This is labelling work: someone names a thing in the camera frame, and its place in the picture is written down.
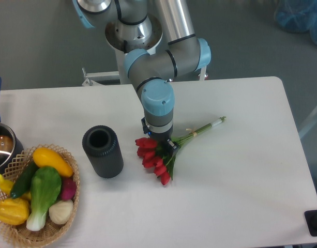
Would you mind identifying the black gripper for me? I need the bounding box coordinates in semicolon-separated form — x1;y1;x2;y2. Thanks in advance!
141;117;180;157

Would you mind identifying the red tulip bouquet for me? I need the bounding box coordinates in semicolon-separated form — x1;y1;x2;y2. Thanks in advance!
135;116;226;186

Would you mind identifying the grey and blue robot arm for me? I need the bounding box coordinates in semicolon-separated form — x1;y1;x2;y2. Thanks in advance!
73;1;211;155

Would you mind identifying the dark grey ribbed vase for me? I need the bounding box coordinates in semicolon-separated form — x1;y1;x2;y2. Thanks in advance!
82;125;124;179

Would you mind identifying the magenta radish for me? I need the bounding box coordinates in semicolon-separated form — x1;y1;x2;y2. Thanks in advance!
60;178;77;200

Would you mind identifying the yellow squash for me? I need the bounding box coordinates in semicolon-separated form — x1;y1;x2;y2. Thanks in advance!
33;147;73;178

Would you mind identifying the white garlic bulb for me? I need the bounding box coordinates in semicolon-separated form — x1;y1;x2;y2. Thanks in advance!
49;200;73;225

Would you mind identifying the green bok choy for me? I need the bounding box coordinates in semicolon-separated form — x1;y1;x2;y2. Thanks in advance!
26;166;62;231

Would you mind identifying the woven wicker basket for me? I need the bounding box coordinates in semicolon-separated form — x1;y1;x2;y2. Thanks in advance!
0;144;80;247

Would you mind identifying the dark green cucumber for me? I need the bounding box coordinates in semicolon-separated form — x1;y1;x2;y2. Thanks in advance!
10;161;39;199

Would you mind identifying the black device at table edge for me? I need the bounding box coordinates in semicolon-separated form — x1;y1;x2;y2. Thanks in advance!
304;210;317;237

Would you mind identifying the small yellow gourd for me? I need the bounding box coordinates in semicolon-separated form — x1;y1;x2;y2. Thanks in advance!
0;174;32;201

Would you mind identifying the yellow bell pepper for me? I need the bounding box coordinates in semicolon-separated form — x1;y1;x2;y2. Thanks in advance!
0;198;29;225

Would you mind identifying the blue plastic bag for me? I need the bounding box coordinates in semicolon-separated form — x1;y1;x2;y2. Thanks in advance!
274;1;317;45

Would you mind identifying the blue handled saucepan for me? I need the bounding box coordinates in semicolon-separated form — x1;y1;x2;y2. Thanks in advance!
0;77;23;174

